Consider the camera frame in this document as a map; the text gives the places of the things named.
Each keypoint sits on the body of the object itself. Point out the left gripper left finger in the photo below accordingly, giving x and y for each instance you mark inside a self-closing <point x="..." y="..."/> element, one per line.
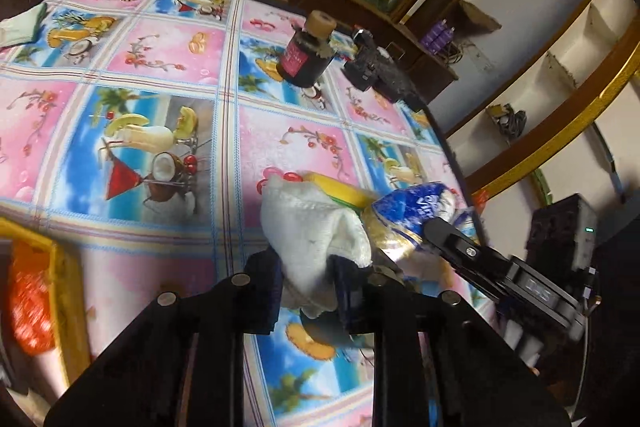
<point x="181" y="361"/>

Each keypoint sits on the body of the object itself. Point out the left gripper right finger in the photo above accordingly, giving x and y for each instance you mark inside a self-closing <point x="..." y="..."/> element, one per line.
<point x="436" y="360"/>

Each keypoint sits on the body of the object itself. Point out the blue patterned plastic bag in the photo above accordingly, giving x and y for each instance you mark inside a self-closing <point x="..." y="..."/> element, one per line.
<point x="394" y="223"/>

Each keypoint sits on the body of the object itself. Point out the red plastic bag bundle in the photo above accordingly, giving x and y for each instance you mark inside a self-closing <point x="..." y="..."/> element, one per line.
<point x="29" y="299"/>

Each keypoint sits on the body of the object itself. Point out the green yellow sponge pack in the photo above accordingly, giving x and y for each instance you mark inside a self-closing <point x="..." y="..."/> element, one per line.
<point x="344" y="193"/>

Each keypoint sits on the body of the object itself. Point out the white towel cloth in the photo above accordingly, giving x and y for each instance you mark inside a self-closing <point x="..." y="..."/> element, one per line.
<point x="305" y="227"/>

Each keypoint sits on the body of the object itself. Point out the yellow cardboard box tray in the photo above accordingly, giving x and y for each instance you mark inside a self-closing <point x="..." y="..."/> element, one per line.
<point x="43" y="378"/>

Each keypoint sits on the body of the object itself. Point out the purple bottles on shelf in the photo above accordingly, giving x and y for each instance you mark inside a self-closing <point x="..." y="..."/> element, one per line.
<point x="438" y="37"/>

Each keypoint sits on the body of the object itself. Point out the black gadget on table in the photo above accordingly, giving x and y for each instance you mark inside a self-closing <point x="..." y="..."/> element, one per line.
<point x="372" y="68"/>

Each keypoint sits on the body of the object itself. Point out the dark bottle with cork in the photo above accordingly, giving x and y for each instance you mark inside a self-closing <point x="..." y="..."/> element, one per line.
<point x="308" y="53"/>

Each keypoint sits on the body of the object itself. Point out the white rubber glove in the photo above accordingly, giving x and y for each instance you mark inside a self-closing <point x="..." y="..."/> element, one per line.
<point x="22" y="28"/>

